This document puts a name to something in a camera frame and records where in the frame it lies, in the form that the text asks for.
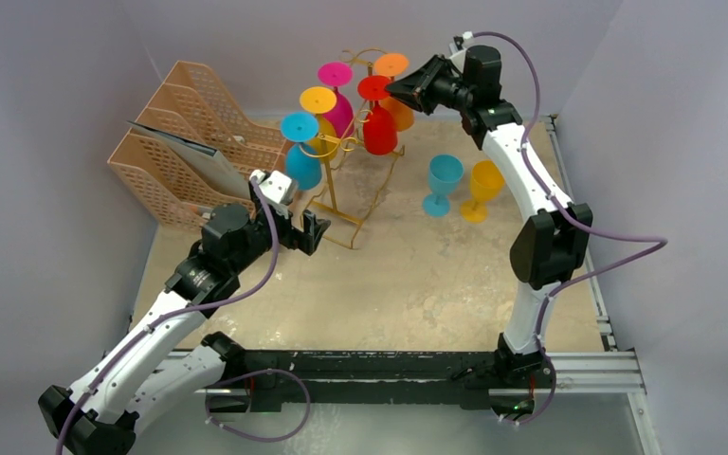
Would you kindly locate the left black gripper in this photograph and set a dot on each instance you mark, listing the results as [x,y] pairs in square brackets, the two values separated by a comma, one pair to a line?
[293,238]

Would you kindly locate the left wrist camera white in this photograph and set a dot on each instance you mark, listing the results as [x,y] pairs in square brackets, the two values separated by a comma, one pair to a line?
[275,187]

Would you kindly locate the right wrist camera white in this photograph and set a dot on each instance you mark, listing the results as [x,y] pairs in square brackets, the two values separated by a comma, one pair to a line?
[459,46]

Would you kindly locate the yellow wine glass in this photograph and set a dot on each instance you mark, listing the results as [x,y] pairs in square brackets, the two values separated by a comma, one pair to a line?
[318,101]
[485,183]

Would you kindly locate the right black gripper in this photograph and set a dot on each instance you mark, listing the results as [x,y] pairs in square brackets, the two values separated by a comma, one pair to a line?
[436,86]

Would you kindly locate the gold wire glass rack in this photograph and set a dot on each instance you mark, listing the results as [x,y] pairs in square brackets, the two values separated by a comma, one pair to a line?
[355,182]

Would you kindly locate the magenta wine glass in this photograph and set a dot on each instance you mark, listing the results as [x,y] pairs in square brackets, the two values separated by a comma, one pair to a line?
[336,75]

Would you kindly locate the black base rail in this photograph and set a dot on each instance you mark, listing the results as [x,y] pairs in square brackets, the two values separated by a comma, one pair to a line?
[483,380]

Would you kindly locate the pink plastic file organizer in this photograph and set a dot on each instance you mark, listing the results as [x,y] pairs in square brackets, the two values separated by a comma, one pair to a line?
[193,103]

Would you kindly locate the red wine glass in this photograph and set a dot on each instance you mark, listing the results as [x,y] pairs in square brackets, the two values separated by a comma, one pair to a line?
[378,129]

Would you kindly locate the orange wine glass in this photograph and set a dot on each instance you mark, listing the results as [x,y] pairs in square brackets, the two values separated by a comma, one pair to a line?
[391,65]

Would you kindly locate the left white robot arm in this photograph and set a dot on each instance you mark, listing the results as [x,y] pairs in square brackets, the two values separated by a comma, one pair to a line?
[105,410]

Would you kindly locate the grey folder in organizer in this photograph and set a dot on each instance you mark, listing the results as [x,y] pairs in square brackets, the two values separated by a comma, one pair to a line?
[215,169]

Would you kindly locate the blue wine glass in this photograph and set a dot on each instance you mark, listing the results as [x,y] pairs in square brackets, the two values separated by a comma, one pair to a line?
[301,163]
[445,172]

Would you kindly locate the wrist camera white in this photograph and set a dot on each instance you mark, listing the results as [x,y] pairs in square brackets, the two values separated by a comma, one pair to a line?
[459,46]
[275,187]

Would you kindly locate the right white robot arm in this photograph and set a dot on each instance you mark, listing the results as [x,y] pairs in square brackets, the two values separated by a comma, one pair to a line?
[549,246]

